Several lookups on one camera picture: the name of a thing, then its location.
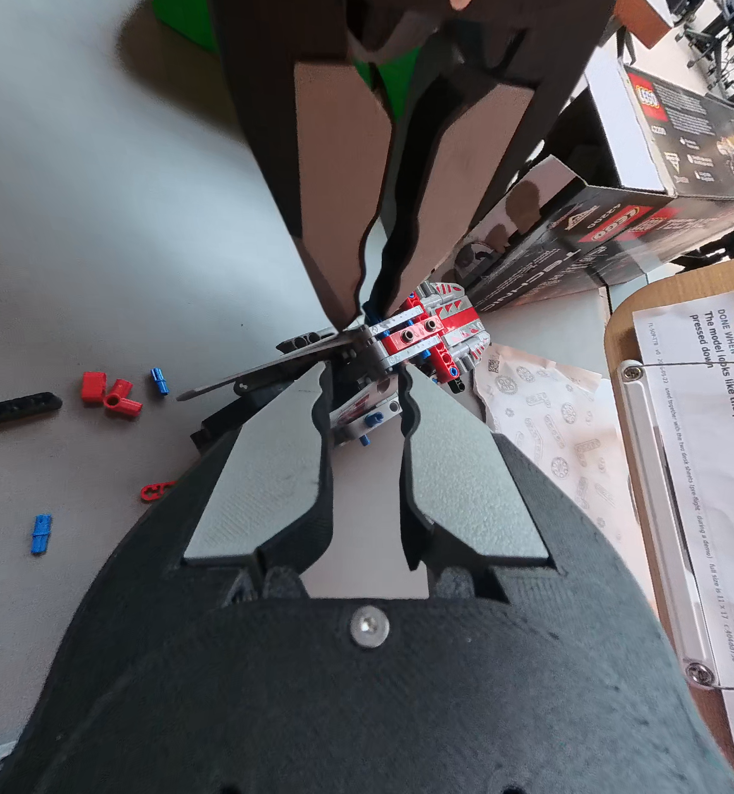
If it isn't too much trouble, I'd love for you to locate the black cardboard set box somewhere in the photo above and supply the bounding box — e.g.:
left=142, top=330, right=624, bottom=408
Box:
left=451, top=46, right=734, bottom=311

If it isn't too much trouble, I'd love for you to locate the black angled brick beam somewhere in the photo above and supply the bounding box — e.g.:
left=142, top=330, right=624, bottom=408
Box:
left=0, top=392, right=64, bottom=428

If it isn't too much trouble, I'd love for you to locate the brown instruction board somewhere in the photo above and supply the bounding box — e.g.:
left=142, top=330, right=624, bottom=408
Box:
left=604, top=251, right=734, bottom=776

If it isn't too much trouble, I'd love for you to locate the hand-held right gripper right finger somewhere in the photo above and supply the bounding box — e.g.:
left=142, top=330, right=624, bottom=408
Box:
left=399, top=365, right=552, bottom=572

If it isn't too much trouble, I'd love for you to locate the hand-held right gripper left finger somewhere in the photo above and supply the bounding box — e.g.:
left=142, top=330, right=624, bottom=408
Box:
left=182, top=361, right=336, bottom=576

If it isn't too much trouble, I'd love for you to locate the grey table with wooden edge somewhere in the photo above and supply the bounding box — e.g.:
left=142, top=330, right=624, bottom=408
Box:
left=614, top=0, right=676, bottom=50

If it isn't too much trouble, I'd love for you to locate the printed white paper bag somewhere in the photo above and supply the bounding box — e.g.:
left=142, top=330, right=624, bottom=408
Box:
left=473, top=344, right=656, bottom=615

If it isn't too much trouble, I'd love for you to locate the green plastic bin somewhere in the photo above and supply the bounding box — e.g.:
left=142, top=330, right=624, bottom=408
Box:
left=151, top=0, right=427, bottom=122

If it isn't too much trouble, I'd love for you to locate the white instruction sheet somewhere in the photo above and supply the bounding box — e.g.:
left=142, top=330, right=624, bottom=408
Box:
left=633, top=284, right=734, bottom=758

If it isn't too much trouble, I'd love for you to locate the grey red brick vehicle model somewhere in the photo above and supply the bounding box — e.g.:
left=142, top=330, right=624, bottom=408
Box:
left=176, top=279, right=493, bottom=457

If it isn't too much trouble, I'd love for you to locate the white clip bar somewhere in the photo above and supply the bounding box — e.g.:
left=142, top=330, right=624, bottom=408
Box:
left=615, top=359, right=718, bottom=689

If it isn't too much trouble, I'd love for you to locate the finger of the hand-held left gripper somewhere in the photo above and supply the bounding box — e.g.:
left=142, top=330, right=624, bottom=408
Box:
left=293, top=61, right=397, bottom=325
left=362, top=81, right=540, bottom=317

